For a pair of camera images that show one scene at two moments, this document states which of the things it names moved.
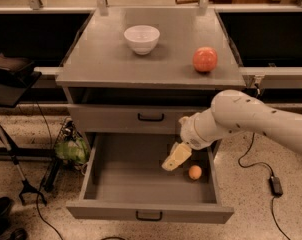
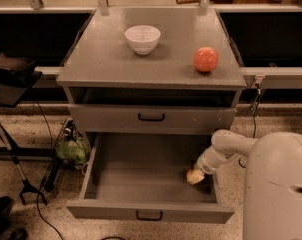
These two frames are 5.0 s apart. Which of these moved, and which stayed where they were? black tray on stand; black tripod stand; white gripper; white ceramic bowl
Moved: white gripper
Stayed: black tray on stand; black tripod stand; white ceramic bowl
